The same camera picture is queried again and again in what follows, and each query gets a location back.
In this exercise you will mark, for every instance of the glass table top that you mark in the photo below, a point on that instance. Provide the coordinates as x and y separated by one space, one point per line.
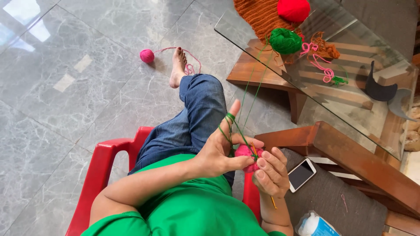
354 111

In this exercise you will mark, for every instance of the person's left hand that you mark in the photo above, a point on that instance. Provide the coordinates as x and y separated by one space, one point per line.
216 154

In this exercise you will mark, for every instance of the green yarn ball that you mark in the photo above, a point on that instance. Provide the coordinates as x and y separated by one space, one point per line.
285 41

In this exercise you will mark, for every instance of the grey seat cushion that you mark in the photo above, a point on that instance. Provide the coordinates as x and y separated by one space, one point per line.
328 206

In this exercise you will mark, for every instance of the looped pink yarn strand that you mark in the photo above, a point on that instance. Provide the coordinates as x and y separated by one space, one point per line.
320 65

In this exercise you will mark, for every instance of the wooden sofa frame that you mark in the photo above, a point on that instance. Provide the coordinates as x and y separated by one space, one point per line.
361 164

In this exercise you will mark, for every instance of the grey rug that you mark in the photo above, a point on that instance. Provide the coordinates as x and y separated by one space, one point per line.
384 19

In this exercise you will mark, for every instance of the black foam cup piece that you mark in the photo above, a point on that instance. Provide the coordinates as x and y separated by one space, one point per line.
377 88

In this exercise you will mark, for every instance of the white smartphone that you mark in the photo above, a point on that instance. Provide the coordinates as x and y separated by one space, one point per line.
301 174

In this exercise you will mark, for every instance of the wooden table frame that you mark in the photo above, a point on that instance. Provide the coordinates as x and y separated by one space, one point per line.
249 72

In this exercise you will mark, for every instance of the long pink yarn strand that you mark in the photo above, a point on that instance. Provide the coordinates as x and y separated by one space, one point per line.
189 68

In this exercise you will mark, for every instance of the person's green shirt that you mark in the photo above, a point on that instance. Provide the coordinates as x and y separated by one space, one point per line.
193 209

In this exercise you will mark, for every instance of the pink crochet piece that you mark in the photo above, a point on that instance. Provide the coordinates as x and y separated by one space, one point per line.
244 151

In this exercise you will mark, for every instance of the golden crochet hook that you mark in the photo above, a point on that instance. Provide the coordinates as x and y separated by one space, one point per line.
253 149

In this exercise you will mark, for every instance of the orange knitted piece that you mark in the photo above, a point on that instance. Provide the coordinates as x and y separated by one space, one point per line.
259 16

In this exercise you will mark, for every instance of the small green yarn scrap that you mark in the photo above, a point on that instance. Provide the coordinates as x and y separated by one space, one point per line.
339 80

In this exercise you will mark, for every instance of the person's right hand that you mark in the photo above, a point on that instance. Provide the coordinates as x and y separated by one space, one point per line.
275 178

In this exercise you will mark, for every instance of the red plastic chair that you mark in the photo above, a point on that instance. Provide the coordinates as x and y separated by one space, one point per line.
98 170

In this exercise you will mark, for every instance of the plastic bag of white stuffing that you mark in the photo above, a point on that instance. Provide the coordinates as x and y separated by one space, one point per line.
315 226

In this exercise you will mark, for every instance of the green yarn strand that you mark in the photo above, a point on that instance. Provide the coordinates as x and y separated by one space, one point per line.
231 116

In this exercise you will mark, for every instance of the person's bare foot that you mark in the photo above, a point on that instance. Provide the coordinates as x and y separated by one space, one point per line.
178 67

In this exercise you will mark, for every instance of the orange yarn tangle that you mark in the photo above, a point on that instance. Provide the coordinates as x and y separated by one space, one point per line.
326 49

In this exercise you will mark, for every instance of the person's blue jeans leg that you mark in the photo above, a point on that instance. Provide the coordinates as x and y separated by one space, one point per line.
200 111

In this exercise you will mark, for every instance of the red yarn ball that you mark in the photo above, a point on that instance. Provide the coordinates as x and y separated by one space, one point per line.
293 9

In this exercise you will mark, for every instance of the short pink thread scrap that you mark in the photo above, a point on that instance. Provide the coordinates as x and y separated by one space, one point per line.
344 203

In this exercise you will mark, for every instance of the pink yarn ball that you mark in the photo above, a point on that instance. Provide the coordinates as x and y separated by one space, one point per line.
147 56

